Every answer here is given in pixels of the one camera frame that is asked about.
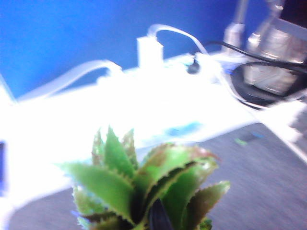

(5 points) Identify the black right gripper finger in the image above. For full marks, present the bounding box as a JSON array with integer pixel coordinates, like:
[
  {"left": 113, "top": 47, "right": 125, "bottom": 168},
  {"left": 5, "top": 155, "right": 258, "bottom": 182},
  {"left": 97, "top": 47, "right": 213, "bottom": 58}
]
[{"left": 148, "top": 198, "right": 174, "bottom": 230}]

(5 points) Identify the plastic pineapple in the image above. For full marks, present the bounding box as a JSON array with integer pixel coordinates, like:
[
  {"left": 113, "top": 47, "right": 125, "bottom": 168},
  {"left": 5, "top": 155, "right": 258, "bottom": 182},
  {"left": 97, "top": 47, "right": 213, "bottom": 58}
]
[{"left": 56, "top": 126, "right": 231, "bottom": 230}]

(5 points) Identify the gray laptop sleeve bag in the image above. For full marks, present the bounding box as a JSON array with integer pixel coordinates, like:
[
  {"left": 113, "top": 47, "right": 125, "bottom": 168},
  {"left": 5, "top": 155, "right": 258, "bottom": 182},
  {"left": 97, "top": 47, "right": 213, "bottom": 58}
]
[{"left": 7, "top": 122, "right": 307, "bottom": 230}]

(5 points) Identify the white power strip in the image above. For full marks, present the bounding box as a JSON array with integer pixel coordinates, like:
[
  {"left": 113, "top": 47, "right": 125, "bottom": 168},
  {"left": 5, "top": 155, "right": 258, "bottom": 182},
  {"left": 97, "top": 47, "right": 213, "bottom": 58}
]
[{"left": 95, "top": 54, "right": 224, "bottom": 96}]

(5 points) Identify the white charger adapter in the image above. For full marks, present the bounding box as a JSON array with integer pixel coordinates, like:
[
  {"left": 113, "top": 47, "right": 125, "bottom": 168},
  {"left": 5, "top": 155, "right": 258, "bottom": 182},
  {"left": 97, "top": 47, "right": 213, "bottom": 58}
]
[{"left": 136, "top": 35, "right": 165, "bottom": 67}]

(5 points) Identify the small white plug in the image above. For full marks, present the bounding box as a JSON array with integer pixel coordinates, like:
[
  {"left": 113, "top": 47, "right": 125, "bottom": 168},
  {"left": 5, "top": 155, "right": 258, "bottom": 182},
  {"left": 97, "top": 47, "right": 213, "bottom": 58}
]
[{"left": 223, "top": 23, "right": 246, "bottom": 52}]

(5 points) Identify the silver faceted figurine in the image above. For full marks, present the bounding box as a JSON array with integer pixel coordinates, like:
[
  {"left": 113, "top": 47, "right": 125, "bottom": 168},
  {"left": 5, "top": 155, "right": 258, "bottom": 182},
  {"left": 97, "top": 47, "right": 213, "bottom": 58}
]
[{"left": 244, "top": 0, "right": 305, "bottom": 94}]

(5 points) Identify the black plug with cable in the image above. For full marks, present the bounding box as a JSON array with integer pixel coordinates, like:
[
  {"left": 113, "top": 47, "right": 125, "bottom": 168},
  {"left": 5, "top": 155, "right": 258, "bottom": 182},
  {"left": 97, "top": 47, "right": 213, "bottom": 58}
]
[{"left": 186, "top": 41, "right": 307, "bottom": 75}]

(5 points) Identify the gray-white plug with cable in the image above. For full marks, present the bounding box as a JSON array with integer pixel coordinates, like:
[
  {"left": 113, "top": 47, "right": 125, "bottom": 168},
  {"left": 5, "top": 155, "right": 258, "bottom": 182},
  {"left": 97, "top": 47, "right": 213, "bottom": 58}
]
[{"left": 19, "top": 59, "right": 123, "bottom": 101}]

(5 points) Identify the white charger cable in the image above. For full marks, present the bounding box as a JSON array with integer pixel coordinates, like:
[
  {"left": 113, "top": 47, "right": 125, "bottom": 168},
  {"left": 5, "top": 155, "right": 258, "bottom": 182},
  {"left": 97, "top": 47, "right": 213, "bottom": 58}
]
[{"left": 146, "top": 23, "right": 272, "bottom": 111}]

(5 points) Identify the aluminium partition post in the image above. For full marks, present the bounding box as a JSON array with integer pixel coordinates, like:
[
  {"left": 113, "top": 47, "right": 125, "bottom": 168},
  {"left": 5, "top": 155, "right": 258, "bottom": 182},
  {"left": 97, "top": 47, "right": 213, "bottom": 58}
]
[{"left": 234, "top": 0, "right": 250, "bottom": 24}]

